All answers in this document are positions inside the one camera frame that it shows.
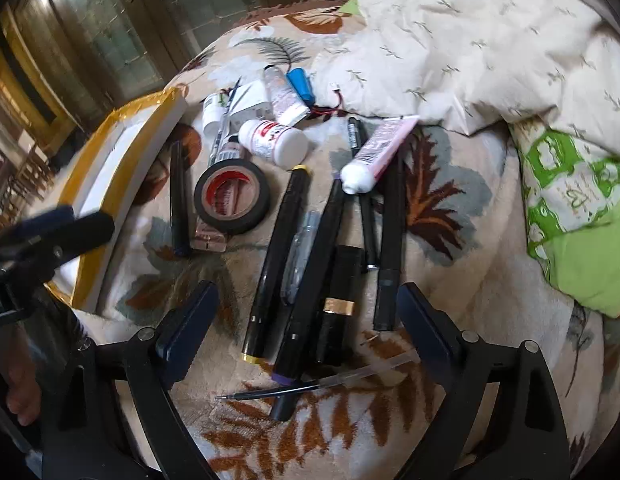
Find pink white cream tube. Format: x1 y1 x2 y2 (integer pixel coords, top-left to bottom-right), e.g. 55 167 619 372
340 115 419 195

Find black gold lipstick tube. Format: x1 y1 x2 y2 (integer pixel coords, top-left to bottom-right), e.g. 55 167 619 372
316 245 364 366

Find clear ballpoint pen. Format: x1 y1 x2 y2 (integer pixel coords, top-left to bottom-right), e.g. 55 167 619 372
215 350 419 401

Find green white print pillow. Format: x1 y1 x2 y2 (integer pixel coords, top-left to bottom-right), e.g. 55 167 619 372
509 119 620 318

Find white USB charger block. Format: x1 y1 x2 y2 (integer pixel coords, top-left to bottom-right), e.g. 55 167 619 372
229 79 274 132

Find long black pen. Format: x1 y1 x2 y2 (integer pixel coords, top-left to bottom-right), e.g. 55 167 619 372
373 148 406 332

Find white foam box yellow tape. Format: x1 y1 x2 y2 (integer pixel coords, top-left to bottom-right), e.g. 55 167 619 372
46 88 186 313

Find silver hand cream tube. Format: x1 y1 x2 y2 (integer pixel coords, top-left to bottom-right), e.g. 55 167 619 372
263 65 310 127

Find wooden glass wardrobe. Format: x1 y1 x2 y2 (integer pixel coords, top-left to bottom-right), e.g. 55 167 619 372
0 0 331 160

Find person's left hand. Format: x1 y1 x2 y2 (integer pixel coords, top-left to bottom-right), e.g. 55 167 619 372
6 354 41 427

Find leaf pattern fleece blanket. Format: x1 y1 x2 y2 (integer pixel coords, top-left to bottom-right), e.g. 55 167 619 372
76 0 620 480

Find thin black pen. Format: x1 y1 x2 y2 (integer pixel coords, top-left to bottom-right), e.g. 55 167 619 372
348 117 379 271

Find black marker purple caps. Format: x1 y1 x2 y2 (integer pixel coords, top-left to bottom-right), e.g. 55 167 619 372
268 178 347 424

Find cream leaf print duvet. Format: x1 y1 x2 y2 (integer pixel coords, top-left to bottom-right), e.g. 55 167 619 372
309 0 620 156

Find black electrical tape roll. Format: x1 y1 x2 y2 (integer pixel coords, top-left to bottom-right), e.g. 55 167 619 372
194 158 271 235

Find blue battery pack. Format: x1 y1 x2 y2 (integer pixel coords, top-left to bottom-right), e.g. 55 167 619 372
286 67 315 107

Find white pill bottle red label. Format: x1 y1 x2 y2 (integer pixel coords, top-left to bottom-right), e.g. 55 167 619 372
238 119 310 170

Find black marker yellow caps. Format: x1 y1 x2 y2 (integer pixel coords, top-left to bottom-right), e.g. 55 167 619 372
241 165 310 364

